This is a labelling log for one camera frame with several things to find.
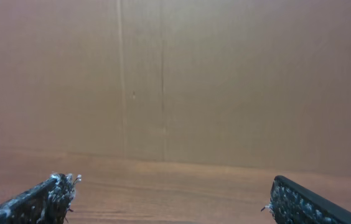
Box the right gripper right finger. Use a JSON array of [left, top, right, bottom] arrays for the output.
[[263, 175, 351, 224]]

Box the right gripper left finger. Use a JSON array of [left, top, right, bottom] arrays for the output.
[[0, 174, 82, 224]]

